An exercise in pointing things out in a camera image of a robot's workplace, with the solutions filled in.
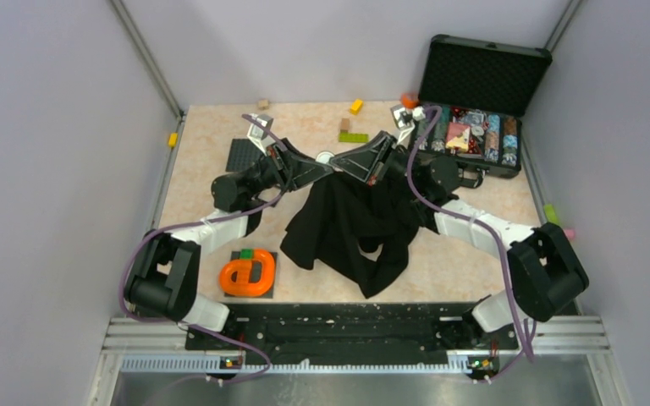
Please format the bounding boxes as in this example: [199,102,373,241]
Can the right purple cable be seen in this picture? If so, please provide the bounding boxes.
[405,105,538,387]

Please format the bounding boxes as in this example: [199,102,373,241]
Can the small green lego block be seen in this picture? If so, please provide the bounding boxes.
[239,249,255,260]

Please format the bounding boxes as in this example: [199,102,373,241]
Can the black poker chip case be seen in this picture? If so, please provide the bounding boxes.
[408,34,553,189]

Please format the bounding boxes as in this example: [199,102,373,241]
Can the yellow lego brick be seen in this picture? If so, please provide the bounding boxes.
[349,99,364,115]

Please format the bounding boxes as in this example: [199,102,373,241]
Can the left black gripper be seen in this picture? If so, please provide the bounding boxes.
[241,138,334,196]

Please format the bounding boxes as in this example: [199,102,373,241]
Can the black garment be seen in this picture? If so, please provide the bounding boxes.
[280,173,422,299]

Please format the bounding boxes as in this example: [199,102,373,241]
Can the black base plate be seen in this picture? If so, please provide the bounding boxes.
[185,303,519,366]

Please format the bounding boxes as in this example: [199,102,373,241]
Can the green and pink toys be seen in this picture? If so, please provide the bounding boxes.
[543,204,576,240]

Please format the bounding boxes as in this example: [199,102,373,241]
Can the small grey baseplate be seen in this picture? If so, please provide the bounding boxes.
[223,250,279,299]

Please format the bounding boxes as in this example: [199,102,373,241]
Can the wooden cube by wall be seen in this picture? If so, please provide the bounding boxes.
[257,99,270,110]

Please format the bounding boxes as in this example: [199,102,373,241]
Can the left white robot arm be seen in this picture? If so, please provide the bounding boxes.
[118,140,333,350]

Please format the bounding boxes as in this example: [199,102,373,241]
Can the green lego brick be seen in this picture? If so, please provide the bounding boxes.
[338,132,369,144]

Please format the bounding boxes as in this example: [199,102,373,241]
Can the brown wooden block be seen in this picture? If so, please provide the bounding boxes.
[339,118,350,133]

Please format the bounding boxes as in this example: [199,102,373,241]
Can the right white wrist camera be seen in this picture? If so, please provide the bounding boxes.
[390,104,427,131]

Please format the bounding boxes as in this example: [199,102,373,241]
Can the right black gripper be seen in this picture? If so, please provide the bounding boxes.
[329,131,429,196]

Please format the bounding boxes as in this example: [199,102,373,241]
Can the dark grey lego baseplate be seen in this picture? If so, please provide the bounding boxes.
[225,139,264,173]

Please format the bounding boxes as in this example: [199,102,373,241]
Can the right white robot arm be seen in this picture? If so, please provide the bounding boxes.
[316,132,590,348]

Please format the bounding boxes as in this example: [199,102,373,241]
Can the yellow block on rail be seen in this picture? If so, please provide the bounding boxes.
[168,133,179,148]

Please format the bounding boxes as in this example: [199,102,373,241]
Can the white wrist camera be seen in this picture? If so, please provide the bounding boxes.
[244,113,273,140]
[390,104,427,131]

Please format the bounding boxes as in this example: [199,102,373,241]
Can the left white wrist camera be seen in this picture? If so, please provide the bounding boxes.
[244,113,273,140]

